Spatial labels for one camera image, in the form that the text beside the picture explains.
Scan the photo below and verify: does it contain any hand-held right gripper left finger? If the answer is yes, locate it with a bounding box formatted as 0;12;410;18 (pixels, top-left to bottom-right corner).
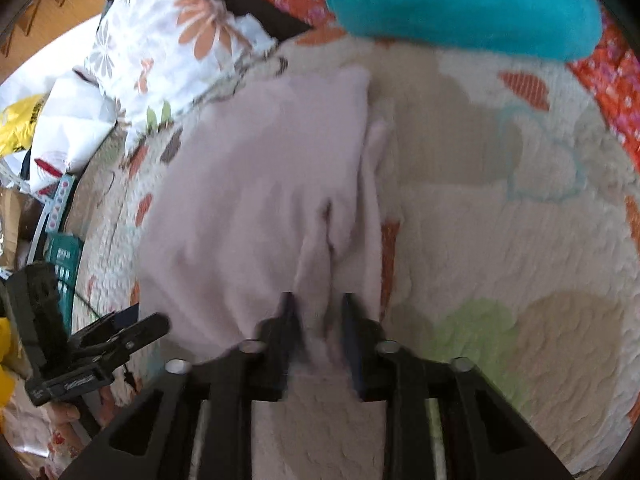
60;291;304;480

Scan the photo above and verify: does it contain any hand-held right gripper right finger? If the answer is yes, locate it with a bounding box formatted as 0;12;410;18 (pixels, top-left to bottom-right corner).
341;292;576;480

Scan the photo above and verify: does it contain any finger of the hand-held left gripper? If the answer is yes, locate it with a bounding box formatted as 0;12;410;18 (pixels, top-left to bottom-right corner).
70;312;172;368
67;307;140;346

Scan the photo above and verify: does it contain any pale pink floral sweater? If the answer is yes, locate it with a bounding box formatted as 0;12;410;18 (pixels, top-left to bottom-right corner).
135;65;406;376

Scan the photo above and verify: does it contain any person's left hand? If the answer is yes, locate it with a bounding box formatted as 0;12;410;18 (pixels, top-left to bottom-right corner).
27;400;83;432

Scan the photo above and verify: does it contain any yellow cloth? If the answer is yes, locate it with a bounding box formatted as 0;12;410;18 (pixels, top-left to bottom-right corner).
0;316;17;407

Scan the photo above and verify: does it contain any green cardboard box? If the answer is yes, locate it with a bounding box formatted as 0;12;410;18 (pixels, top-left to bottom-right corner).
44;232;85;332

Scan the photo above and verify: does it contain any brown cardboard box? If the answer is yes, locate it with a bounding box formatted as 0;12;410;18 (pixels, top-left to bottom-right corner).
0;187;45;272

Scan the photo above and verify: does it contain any quilted floral bedspread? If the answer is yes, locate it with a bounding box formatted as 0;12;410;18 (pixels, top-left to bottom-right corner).
65;25;640;480

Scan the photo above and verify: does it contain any yellow plastic bag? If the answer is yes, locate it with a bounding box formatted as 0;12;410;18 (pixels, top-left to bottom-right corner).
0;94;49;159

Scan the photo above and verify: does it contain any white plastic bag red print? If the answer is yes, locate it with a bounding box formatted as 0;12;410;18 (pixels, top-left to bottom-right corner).
22;67;132;195

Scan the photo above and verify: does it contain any white floral pillow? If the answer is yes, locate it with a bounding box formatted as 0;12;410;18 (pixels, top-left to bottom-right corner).
82;0;281;157

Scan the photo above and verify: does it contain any black cloth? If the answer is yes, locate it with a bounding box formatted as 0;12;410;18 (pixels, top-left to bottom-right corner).
195;0;312;42

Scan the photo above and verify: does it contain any teal fleece cloth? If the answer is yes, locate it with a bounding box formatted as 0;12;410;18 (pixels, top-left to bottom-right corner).
325;0;603;63

